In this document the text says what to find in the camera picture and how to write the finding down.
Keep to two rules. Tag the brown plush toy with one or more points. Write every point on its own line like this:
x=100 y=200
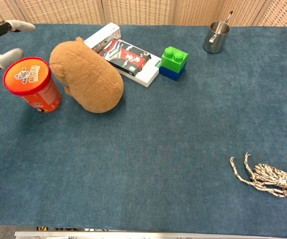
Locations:
x=88 y=77

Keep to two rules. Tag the blue plastic building block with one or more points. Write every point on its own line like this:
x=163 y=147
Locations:
x=171 y=73

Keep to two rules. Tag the green toy brick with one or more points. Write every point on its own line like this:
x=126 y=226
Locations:
x=175 y=58

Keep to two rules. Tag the orange snack canister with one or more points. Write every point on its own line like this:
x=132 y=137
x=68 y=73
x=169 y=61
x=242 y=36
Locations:
x=31 y=79

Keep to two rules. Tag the black red printed box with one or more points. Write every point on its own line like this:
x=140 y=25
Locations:
x=128 y=58

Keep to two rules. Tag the woven folding screen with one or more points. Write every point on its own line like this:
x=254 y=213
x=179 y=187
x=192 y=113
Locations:
x=143 y=11

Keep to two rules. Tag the white flat box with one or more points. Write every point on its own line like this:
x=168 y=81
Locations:
x=147 y=72

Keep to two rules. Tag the blue table cloth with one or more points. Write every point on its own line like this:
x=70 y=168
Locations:
x=143 y=149

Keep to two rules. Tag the stainless steel cup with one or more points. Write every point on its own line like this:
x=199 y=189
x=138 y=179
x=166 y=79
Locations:
x=214 y=37

